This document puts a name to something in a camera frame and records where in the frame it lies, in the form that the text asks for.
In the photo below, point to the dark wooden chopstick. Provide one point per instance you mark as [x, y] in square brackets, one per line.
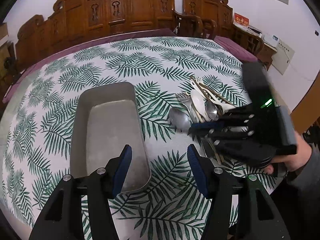
[199, 82]

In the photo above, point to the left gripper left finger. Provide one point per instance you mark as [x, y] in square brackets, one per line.
[61, 217]

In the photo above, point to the carved wooden armchair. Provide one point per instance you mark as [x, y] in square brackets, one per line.
[217, 18]

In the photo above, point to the wooden side table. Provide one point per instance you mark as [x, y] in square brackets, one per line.
[264, 52]

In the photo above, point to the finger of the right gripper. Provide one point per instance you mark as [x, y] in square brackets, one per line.
[228, 118]
[203, 128]

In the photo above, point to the person's right hand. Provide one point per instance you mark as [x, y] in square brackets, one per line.
[295, 161]

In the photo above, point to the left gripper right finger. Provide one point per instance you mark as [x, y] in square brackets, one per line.
[240, 206]

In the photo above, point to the white plastic rice spoon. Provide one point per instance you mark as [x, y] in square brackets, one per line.
[199, 104]

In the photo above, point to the small steel spoon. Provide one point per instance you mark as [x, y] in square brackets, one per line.
[213, 110]

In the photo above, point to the red card box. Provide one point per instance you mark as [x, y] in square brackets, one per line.
[240, 20]

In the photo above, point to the carved wooden sofa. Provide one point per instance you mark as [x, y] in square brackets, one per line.
[74, 22]

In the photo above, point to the palm leaf tablecloth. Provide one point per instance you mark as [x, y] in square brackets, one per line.
[36, 142]

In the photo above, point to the grey metal tray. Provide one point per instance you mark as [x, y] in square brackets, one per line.
[106, 120]

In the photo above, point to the white wall panel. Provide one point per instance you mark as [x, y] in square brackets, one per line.
[282, 58]

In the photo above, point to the steel fork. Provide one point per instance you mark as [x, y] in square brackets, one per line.
[185, 99]

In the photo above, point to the purple armchair cushion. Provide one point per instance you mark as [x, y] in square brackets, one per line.
[235, 49]

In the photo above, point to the large steel spoon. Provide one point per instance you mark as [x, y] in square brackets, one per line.
[181, 120]

